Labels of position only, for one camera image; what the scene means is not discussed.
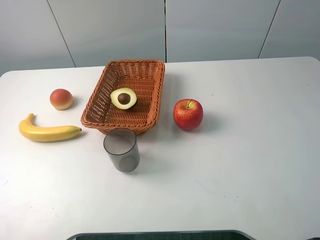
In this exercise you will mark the halved avocado with pit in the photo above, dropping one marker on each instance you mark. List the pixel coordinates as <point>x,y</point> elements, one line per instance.
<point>123,98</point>

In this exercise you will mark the brown wicker basket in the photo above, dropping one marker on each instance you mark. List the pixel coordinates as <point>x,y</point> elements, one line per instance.
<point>145,77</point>

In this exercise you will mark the red apple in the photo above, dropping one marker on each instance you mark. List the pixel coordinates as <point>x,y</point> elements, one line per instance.
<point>188,114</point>

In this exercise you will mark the grey translucent plastic cup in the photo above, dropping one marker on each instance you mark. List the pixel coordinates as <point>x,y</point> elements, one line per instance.
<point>122,148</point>

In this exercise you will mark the orange round bread bun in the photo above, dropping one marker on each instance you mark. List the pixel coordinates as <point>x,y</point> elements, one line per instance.
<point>61,99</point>

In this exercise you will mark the yellow banana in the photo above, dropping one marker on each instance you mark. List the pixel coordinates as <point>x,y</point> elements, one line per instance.
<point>46,134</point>

